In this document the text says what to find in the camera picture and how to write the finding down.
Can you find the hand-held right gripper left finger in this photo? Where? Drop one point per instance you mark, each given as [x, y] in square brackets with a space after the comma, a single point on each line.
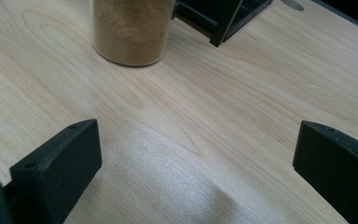
[59, 168]

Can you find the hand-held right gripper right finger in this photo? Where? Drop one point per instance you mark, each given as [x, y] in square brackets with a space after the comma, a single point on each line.
[338, 168]

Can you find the black metal rack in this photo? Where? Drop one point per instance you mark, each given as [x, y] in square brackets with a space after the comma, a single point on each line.
[222, 18]

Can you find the brown cardboard object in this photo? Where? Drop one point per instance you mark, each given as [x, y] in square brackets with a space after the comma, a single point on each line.
[132, 31]

